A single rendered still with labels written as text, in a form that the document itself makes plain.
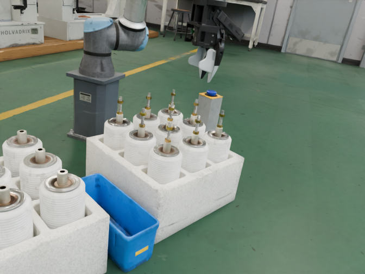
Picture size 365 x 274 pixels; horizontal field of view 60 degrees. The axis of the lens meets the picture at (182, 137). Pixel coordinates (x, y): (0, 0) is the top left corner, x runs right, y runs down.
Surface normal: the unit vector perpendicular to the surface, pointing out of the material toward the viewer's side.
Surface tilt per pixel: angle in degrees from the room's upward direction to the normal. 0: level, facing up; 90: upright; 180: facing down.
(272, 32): 90
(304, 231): 0
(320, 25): 90
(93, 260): 90
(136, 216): 88
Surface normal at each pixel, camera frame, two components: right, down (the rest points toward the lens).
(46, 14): -0.33, 0.34
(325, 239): 0.14, -0.90
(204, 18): 0.46, 0.42
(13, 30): 0.93, 0.26
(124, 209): -0.69, 0.17
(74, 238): 0.68, 0.38
